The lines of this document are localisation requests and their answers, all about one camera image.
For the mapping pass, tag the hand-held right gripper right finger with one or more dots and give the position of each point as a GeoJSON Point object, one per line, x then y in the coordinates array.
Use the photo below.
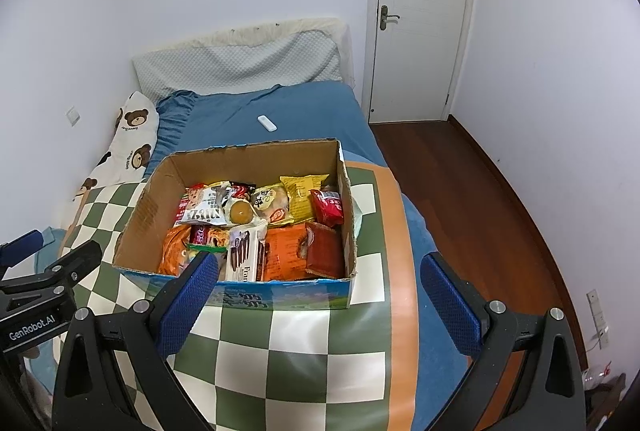
{"type": "Point", "coordinates": [450, 306]}

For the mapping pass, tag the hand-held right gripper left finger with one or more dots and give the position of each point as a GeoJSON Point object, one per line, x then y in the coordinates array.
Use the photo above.
{"type": "Point", "coordinates": [192, 296]}

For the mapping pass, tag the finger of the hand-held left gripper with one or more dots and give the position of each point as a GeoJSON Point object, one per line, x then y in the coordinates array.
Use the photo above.
{"type": "Point", "coordinates": [80, 258]}
{"type": "Point", "coordinates": [22, 247]}

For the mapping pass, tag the cardboard box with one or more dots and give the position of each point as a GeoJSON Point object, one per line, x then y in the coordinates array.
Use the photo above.
{"type": "Point", "coordinates": [280, 296]}

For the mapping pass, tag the maroon snack packet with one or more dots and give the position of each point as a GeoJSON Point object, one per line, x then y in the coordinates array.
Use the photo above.
{"type": "Point", "coordinates": [207, 237]}

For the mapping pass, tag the white chocolate biscuit packet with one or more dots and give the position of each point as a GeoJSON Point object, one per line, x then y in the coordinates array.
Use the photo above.
{"type": "Point", "coordinates": [242, 258]}

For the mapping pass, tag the white chip cookie packet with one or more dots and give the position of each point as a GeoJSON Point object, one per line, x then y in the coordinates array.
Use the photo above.
{"type": "Point", "coordinates": [202, 208]}

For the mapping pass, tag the clear packet with yellow cake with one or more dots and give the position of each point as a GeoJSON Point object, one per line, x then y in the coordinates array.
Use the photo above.
{"type": "Point", "coordinates": [239, 212]}

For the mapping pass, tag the orange snack packet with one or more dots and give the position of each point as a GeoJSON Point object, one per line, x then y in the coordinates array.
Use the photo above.
{"type": "Point", "coordinates": [285, 253]}

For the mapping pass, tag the dark striped snack packet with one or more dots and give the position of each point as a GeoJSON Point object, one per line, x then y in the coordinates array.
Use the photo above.
{"type": "Point", "coordinates": [242, 191]}

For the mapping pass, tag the clear rice cracker packet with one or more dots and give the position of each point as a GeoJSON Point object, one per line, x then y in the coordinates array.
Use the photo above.
{"type": "Point", "coordinates": [270, 205]}

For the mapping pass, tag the green checkered blanket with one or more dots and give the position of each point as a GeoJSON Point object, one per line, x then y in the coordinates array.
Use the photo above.
{"type": "Point", "coordinates": [300, 361]}

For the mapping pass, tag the bear print pillow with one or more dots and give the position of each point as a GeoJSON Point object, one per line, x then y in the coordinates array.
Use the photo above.
{"type": "Point", "coordinates": [130, 136]}

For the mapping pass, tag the brown red snack packet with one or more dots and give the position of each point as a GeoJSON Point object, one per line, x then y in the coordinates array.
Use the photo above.
{"type": "Point", "coordinates": [325, 248]}

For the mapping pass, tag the small yellow snack packet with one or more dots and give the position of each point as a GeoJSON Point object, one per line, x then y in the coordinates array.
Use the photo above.
{"type": "Point", "coordinates": [302, 198]}

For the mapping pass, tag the white remote control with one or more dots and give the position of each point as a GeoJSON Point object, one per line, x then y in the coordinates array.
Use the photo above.
{"type": "Point", "coordinates": [266, 123]}

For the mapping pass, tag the blue bedsheet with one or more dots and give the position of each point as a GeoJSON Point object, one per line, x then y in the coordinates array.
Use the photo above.
{"type": "Point", "coordinates": [300, 111]}

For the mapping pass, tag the white door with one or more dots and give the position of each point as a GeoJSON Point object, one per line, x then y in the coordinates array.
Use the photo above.
{"type": "Point", "coordinates": [420, 61]}

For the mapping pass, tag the white fuzzy cushion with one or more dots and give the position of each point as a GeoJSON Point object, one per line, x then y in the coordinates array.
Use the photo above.
{"type": "Point", "coordinates": [320, 25]}

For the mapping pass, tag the white wall outlet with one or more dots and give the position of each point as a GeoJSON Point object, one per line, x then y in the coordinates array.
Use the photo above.
{"type": "Point", "coordinates": [73, 116]}

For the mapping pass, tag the white wall socket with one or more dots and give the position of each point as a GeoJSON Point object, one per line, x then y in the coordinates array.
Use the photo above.
{"type": "Point", "coordinates": [602, 336]}
{"type": "Point", "coordinates": [593, 301]}

